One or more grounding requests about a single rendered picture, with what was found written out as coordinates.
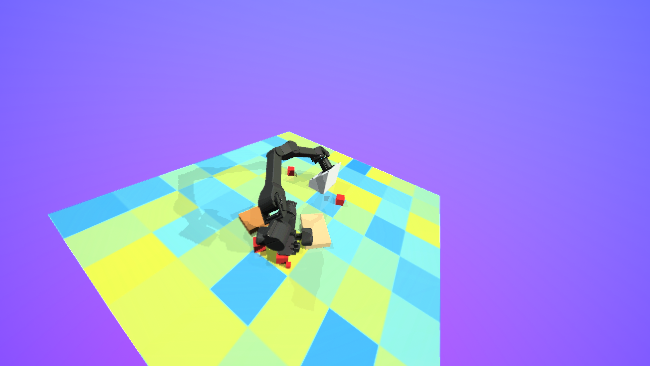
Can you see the orange block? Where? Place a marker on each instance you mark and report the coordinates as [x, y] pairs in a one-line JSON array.
[[252, 220]]

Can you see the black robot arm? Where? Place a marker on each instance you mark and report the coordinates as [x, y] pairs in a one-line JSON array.
[[272, 197]]

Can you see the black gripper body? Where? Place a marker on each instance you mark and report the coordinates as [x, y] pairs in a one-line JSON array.
[[306, 235]]

